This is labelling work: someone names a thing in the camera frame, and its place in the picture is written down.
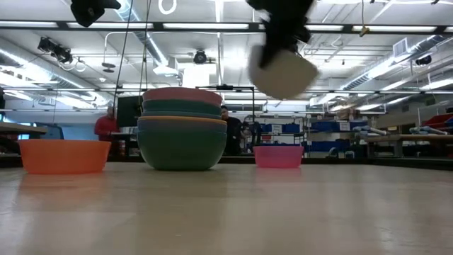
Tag large pink bowl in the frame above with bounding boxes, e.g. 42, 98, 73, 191
142, 86, 224, 107

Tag overhead light bar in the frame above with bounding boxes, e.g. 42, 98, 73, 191
0, 19, 453, 35

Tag large translucent blue bowl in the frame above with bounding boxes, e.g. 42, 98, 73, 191
141, 98, 223, 120

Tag large orange bowl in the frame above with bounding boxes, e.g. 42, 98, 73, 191
138, 115, 227, 125

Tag large opaque blue bowl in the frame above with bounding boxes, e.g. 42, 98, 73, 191
137, 118, 228, 134

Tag ceiling vent grille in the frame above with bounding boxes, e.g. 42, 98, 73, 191
392, 37, 410, 58

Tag black monitor stand frame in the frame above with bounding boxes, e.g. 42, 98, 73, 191
195, 84, 256, 121

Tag cardboard box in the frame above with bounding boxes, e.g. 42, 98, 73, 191
336, 108, 362, 121

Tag small pink bowl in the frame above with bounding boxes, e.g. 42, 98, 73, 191
253, 145, 305, 169

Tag small orange bowl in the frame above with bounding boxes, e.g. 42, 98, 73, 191
18, 138, 112, 175

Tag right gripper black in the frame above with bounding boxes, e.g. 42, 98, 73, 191
246, 0, 316, 69

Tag red storage bin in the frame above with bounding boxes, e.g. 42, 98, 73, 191
423, 113, 453, 129

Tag black monitor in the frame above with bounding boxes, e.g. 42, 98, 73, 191
116, 95, 144, 128

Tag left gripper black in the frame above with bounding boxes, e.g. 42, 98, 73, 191
69, 0, 122, 28

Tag black ceiling device cluster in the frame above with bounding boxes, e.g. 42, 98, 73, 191
37, 36, 74, 64

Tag large green bowl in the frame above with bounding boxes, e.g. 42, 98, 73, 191
137, 129, 228, 171

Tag yellow hanging hook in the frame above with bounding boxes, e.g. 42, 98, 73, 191
358, 0, 371, 38

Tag white ring light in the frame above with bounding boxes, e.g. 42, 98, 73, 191
158, 0, 178, 16

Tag person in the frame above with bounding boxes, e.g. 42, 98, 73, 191
93, 106, 121, 157
219, 105, 245, 157

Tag white bowl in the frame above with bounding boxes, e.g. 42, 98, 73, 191
247, 45, 319, 101

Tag black ceiling camera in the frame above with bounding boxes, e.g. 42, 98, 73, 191
193, 49, 208, 65

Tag blue bin shelf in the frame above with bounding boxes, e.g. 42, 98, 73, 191
260, 120, 369, 159

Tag thin black hanging cable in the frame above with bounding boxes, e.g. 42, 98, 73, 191
112, 0, 134, 108
138, 0, 151, 104

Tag wooden work table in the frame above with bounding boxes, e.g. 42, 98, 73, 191
364, 133, 453, 159
0, 122, 49, 136

